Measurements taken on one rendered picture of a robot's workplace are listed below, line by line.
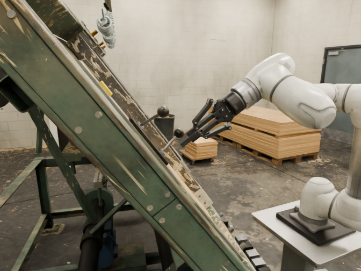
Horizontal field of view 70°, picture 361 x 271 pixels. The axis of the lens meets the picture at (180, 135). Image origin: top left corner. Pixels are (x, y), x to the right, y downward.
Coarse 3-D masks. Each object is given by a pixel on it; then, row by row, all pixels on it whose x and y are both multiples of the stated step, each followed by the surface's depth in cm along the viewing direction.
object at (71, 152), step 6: (60, 132) 203; (60, 138) 202; (66, 138) 223; (60, 144) 201; (66, 144) 222; (72, 144) 205; (66, 150) 208; (72, 150) 206; (78, 150) 208; (66, 156) 201; (72, 156) 202; (78, 156) 203
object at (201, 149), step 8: (192, 144) 466; (200, 144) 453; (208, 144) 459; (216, 144) 465; (184, 152) 491; (192, 152) 469; (200, 152) 456; (208, 152) 465; (216, 152) 471; (192, 160) 455
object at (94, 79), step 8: (80, 64) 73; (88, 72) 74; (96, 80) 76; (112, 104) 78; (120, 112) 79; (128, 120) 80; (152, 152) 84; (160, 160) 86; (168, 168) 87; (176, 176) 93; (192, 200) 92; (200, 208) 94; (208, 216) 98; (232, 248) 101; (240, 256) 103
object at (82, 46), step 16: (112, 16) 115; (80, 32) 110; (96, 32) 113; (80, 48) 111; (96, 64) 114; (112, 80) 117; (112, 96) 118; (128, 96) 120; (128, 112) 122; (144, 128) 125; (160, 144) 129; (176, 160) 133; (192, 176) 142; (192, 192) 140
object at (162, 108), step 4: (160, 108) 78; (164, 108) 78; (160, 112) 78; (164, 112) 77; (168, 112) 78; (156, 116) 80; (160, 116) 78; (164, 116) 78; (148, 120) 81; (140, 124) 83; (144, 124) 83; (140, 128) 83
